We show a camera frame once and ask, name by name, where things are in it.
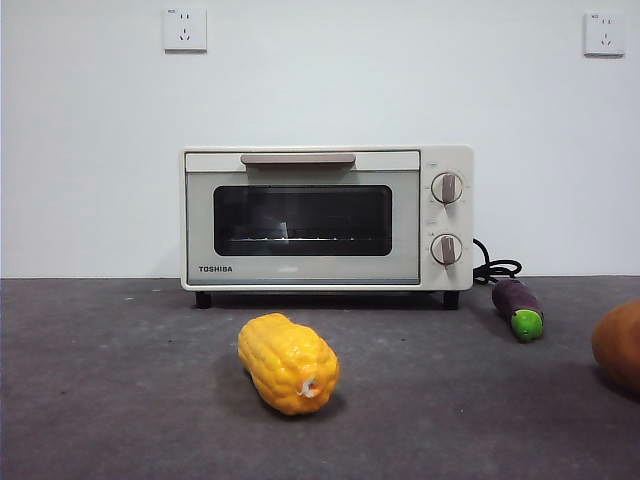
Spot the beige oven knob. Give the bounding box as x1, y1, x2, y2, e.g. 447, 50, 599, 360
430, 233, 464, 267
430, 172, 465, 206

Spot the cream white toaster oven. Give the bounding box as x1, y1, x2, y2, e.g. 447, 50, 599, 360
180, 144, 474, 311

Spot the yellow toy corn cob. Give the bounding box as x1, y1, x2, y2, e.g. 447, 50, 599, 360
236, 312, 341, 416

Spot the purple toy eggplant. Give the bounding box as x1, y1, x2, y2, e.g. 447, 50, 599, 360
491, 278, 546, 344

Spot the metal wire oven rack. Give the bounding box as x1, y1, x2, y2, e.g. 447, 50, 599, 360
222, 233, 387, 246

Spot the black power cable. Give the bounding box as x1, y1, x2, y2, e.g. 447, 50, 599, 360
472, 237, 523, 286

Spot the white wall socket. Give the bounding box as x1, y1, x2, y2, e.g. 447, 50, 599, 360
582, 11, 626, 58
163, 6, 209, 54

